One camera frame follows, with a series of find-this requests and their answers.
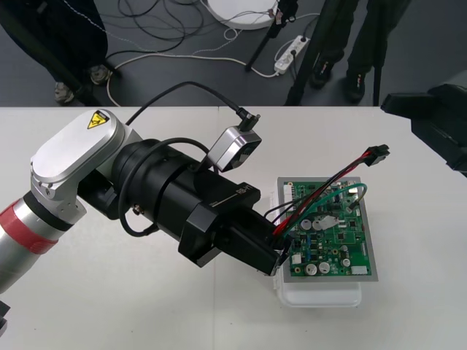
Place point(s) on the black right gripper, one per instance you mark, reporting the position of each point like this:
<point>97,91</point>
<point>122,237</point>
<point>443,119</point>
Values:
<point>454,105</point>

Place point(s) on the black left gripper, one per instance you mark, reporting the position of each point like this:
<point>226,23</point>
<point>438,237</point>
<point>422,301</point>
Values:
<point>226,197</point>

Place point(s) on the silver and black left arm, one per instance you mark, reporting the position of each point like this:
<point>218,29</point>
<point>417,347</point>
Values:
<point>73,153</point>

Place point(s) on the milky plastic box with lid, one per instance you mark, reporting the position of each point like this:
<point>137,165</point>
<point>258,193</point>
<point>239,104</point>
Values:
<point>321,296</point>

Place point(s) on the person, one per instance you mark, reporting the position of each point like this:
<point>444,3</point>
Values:
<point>365,36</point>
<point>73,36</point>

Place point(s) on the white power strip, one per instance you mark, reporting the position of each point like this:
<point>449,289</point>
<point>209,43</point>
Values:
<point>290,54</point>

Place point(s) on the white round base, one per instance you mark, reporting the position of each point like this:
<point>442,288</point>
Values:
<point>241,16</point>

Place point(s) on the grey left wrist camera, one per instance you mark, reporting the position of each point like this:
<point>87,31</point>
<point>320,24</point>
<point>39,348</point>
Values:
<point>233,149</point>

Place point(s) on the green circuit board grey frame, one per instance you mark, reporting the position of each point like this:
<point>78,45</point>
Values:
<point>346,237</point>

